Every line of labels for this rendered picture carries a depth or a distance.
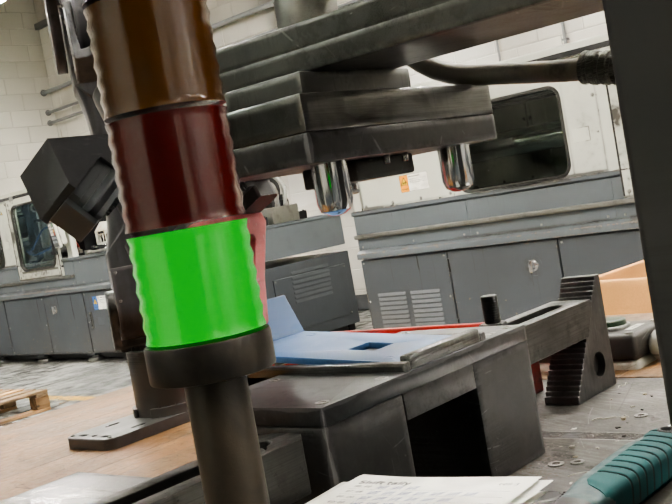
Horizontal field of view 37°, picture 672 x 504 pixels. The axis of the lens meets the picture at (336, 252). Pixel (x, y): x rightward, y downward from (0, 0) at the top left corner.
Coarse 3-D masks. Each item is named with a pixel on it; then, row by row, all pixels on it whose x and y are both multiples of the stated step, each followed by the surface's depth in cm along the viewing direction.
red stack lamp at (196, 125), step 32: (128, 128) 30; (160, 128) 30; (192, 128) 30; (224, 128) 31; (128, 160) 30; (160, 160) 30; (192, 160) 30; (224, 160) 30; (128, 192) 30; (160, 192) 30; (192, 192) 30; (224, 192) 30; (128, 224) 31; (160, 224) 30
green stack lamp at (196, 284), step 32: (224, 224) 30; (160, 256) 30; (192, 256) 30; (224, 256) 30; (160, 288) 30; (192, 288) 30; (224, 288) 30; (256, 288) 31; (160, 320) 30; (192, 320) 30; (224, 320) 30; (256, 320) 31
